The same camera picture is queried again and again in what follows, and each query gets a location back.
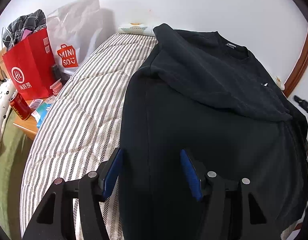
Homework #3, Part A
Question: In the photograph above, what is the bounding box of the green bed sheet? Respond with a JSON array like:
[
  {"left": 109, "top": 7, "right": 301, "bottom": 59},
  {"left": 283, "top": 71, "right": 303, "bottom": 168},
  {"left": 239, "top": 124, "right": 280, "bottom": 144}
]
[{"left": 0, "top": 112, "right": 33, "bottom": 239}]

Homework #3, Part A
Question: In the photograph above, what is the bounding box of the red paper shopping bag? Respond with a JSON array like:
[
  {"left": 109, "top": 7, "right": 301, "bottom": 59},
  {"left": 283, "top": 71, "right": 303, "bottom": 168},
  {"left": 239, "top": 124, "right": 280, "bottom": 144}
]
[{"left": 2, "top": 28, "right": 56, "bottom": 100}]

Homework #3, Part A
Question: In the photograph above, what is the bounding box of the black white checked cloth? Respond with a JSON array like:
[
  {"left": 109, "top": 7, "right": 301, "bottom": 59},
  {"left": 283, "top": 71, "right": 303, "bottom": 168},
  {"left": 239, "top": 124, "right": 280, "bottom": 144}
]
[{"left": 2, "top": 9, "right": 46, "bottom": 51}]

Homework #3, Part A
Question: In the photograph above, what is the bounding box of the striped quilted mattress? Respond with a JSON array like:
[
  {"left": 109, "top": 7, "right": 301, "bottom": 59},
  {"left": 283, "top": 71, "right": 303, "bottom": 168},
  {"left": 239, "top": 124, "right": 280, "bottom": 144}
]
[{"left": 20, "top": 34, "right": 157, "bottom": 231}]

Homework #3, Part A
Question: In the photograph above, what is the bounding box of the pink small container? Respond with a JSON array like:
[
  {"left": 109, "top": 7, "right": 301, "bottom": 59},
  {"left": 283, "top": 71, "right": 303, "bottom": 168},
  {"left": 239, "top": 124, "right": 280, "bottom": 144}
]
[{"left": 50, "top": 79, "right": 63, "bottom": 96}]

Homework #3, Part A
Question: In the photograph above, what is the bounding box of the black sweatshirt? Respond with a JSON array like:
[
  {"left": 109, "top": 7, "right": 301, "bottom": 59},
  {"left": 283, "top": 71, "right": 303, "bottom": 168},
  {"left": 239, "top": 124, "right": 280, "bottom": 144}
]
[{"left": 119, "top": 24, "right": 308, "bottom": 239}]

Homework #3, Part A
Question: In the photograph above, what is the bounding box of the wooden bedside table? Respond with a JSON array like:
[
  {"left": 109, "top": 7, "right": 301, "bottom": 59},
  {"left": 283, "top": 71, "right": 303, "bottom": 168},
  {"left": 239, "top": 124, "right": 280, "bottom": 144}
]
[{"left": 0, "top": 47, "right": 38, "bottom": 140}]

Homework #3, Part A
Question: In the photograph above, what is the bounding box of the white Miniso plastic bag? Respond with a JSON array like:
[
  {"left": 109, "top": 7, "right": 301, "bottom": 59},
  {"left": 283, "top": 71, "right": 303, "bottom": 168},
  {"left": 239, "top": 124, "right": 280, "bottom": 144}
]
[{"left": 46, "top": 0, "right": 103, "bottom": 76}]

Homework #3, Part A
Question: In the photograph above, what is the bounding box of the red drink can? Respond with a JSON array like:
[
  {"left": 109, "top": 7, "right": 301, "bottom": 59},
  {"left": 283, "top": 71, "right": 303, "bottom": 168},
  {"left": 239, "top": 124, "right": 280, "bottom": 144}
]
[{"left": 10, "top": 90, "right": 31, "bottom": 120}]

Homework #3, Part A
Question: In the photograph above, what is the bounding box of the blue tissue pack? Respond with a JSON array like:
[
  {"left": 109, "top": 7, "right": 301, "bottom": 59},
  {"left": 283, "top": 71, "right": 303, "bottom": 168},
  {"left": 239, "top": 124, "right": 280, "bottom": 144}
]
[{"left": 31, "top": 102, "right": 52, "bottom": 128}]

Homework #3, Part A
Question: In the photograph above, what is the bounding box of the white duck-print pad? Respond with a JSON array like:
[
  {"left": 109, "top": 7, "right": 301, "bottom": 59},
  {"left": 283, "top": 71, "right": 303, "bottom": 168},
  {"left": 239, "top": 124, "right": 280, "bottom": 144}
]
[{"left": 117, "top": 23, "right": 155, "bottom": 37}]

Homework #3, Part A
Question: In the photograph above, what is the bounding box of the brown wooden door frame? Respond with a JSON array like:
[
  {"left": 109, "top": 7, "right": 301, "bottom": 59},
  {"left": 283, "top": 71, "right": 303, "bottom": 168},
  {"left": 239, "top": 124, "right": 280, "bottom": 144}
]
[{"left": 284, "top": 31, "right": 308, "bottom": 98}]

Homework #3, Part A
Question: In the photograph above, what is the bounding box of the white black-patterned pillow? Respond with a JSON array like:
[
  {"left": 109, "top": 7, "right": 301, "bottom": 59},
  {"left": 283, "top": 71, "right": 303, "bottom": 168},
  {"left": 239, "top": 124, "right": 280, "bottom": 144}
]
[{"left": 0, "top": 79, "right": 15, "bottom": 148}]

